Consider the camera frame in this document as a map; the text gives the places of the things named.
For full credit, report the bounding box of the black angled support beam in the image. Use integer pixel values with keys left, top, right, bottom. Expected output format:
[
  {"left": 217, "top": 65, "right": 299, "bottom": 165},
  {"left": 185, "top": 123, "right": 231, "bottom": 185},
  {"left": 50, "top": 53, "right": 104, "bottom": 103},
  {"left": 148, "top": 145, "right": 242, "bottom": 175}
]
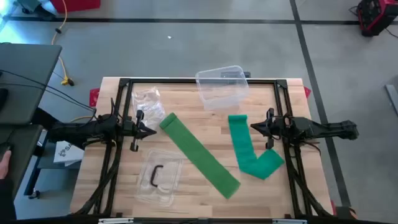
[{"left": 30, "top": 107, "right": 58, "bottom": 134}]

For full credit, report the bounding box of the desk leg with caster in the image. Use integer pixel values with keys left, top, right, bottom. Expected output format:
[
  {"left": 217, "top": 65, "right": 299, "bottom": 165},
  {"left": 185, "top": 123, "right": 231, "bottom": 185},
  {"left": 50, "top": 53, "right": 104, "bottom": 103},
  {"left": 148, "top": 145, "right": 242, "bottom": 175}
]
[{"left": 24, "top": 133, "right": 50, "bottom": 200}]

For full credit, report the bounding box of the clear lid with black handle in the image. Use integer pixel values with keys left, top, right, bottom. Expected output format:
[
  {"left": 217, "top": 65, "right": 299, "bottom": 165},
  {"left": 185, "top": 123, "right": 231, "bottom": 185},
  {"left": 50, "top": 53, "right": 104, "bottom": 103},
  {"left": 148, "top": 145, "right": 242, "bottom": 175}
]
[{"left": 135, "top": 148, "right": 185, "bottom": 207}]

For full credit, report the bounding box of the red bin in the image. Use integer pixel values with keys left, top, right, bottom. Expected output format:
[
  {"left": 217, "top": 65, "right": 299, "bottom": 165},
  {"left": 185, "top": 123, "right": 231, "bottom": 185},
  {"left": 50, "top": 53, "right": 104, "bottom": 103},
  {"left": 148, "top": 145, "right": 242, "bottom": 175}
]
[{"left": 49, "top": 0, "right": 101, "bottom": 14}]

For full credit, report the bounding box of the dark grey floor equipment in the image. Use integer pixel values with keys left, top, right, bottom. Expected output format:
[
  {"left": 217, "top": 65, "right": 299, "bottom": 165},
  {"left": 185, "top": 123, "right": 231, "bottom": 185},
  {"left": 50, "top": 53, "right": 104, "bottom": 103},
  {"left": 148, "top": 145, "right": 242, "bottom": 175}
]
[{"left": 15, "top": 0, "right": 58, "bottom": 16}]

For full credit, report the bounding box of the person's forearm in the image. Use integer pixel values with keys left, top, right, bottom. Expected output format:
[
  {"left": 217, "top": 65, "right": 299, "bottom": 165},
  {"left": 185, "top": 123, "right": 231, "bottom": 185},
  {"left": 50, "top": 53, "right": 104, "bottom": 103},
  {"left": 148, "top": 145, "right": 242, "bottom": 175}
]
[{"left": 0, "top": 176, "right": 17, "bottom": 222}]

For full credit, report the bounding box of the small black box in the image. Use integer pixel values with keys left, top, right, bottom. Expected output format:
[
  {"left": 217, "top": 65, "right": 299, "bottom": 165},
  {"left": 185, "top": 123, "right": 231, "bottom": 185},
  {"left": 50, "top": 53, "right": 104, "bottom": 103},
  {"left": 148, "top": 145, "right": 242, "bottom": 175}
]
[{"left": 220, "top": 70, "right": 251, "bottom": 79}]

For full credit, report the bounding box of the person's hand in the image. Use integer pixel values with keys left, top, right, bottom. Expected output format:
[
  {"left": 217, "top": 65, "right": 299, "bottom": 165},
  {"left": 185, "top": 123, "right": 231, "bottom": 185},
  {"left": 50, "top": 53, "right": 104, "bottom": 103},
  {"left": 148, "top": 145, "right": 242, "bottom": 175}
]
[{"left": 0, "top": 149, "right": 12, "bottom": 180}]

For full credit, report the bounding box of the crumpled clear plastic bag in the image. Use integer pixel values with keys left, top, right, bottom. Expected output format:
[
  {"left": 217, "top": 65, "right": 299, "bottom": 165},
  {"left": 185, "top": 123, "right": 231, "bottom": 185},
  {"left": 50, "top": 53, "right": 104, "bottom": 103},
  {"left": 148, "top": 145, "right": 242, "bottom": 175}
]
[{"left": 131, "top": 86, "right": 166, "bottom": 131}]

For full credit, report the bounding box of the dark grey desk top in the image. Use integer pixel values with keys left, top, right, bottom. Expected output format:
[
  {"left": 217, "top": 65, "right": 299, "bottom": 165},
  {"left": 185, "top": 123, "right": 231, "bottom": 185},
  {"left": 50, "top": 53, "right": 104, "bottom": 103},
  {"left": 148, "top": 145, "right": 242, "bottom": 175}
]
[{"left": 0, "top": 124, "right": 44, "bottom": 200}]

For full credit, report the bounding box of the yellow extension cable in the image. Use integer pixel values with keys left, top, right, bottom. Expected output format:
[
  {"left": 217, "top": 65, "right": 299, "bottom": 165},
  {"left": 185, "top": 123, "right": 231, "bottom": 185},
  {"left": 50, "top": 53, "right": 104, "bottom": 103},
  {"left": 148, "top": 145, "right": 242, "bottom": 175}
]
[{"left": 50, "top": 0, "right": 75, "bottom": 87}]

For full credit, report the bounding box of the black metal table frame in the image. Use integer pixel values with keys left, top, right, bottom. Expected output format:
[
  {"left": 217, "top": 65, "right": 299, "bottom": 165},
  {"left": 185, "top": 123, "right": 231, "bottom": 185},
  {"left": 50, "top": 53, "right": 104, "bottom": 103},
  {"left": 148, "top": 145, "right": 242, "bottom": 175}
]
[{"left": 70, "top": 77, "right": 335, "bottom": 224}]

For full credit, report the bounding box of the grass green bandage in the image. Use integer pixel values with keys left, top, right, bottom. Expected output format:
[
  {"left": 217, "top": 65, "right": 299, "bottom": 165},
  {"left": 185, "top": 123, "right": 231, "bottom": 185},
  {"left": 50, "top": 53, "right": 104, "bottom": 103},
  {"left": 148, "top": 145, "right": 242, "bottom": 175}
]
[{"left": 159, "top": 112, "right": 241, "bottom": 200}]

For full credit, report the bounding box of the teal green bandage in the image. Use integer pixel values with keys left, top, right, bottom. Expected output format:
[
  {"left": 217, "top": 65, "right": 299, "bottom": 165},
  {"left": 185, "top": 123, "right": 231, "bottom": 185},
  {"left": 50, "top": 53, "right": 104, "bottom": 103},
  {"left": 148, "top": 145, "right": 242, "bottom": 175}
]
[{"left": 228, "top": 114, "right": 285, "bottom": 180}]

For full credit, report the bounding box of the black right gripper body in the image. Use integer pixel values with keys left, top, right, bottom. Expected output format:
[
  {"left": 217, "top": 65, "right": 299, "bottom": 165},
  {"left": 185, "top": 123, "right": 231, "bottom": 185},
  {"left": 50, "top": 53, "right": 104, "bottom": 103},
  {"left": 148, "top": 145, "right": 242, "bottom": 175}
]
[{"left": 266, "top": 108, "right": 294, "bottom": 150}]

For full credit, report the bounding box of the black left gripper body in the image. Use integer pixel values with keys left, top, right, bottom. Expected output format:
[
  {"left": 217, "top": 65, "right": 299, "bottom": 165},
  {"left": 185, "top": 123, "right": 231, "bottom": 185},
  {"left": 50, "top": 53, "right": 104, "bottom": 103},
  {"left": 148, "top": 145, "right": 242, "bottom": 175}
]
[{"left": 122, "top": 109, "right": 145, "bottom": 152}]

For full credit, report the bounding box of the grey metal bar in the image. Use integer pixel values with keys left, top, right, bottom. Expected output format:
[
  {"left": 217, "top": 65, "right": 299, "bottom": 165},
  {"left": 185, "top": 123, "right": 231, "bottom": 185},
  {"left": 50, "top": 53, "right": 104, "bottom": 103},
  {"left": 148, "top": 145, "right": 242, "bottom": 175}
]
[{"left": 384, "top": 83, "right": 398, "bottom": 116}]

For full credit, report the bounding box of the silver metal bracket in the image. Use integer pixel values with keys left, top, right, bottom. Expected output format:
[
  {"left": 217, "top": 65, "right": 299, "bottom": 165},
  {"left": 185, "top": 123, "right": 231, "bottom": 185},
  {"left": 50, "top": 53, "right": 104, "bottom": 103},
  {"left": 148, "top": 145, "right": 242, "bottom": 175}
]
[
  {"left": 98, "top": 217, "right": 134, "bottom": 224},
  {"left": 272, "top": 218, "right": 308, "bottom": 224}
]

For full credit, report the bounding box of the white printed box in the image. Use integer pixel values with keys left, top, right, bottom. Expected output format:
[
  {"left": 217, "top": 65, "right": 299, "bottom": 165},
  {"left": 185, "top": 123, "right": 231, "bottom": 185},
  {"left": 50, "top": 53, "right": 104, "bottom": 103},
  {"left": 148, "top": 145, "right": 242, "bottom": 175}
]
[{"left": 53, "top": 140, "right": 85, "bottom": 167}]

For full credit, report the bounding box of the clear plastic container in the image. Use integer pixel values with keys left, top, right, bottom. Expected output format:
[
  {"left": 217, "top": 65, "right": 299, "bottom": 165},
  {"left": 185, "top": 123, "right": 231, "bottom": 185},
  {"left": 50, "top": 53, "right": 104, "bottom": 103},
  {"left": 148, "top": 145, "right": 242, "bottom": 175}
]
[{"left": 195, "top": 65, "right": 250, "bottom": 112}]

